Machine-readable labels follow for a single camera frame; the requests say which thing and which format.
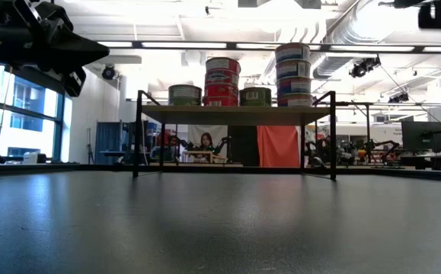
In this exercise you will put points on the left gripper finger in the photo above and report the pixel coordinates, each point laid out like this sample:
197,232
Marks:
79,47
74,81

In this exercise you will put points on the orange curtain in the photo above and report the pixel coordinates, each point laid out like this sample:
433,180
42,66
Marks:
278,146

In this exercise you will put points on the large window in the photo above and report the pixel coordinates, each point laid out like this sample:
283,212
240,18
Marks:
26,114

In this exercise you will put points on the background computer monitor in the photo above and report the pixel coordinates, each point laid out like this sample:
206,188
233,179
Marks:
422,136

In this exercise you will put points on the black track spotlight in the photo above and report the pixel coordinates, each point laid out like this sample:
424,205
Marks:
365,66
399,98

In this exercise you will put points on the wooden shelf black legs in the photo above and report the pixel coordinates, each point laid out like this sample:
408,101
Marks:
235,115

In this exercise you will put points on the blue curtain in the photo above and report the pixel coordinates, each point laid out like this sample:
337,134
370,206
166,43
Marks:
107,139

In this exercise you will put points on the black metal table frame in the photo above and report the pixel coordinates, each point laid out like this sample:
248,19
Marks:
376,172

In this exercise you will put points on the long ceiling light bar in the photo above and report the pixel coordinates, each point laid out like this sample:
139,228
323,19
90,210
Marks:
186,45

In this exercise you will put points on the silver ribbed ceiling duct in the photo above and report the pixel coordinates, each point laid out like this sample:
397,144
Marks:
334,34

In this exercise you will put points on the person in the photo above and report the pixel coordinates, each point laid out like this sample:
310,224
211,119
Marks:
206,142

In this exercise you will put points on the round black ceiling spotlight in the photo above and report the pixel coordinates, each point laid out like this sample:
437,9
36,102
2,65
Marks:
108,72

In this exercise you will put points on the black partition panel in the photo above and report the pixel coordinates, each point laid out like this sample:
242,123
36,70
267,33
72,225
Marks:
243,146

